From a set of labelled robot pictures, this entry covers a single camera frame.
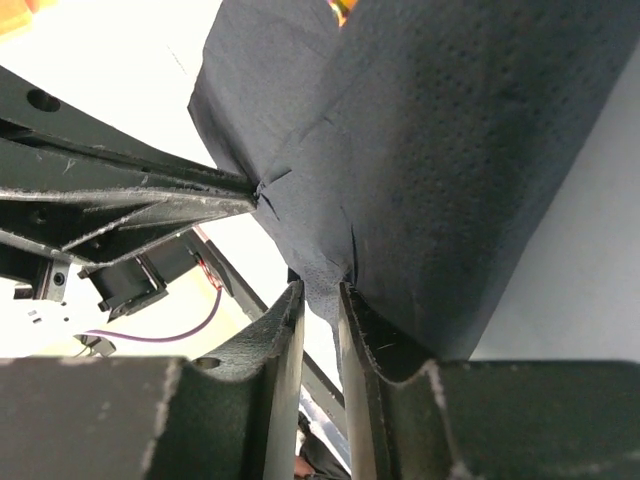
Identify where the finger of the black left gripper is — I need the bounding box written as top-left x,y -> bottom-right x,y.
1,68 -> 253,193
1,188 -> 255,265

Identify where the iridescent gold spoon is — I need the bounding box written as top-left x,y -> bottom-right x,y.
327,0 -> 358,27

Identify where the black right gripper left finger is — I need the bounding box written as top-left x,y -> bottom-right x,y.
1,282 -> 304,479

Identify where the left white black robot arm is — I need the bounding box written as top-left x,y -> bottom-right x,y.
1,70 -> 255,357

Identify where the black paper napkin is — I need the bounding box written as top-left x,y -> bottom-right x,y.
189,1 -> 639,359

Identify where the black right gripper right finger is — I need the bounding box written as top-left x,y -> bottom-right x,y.
340,284 -> 639,479

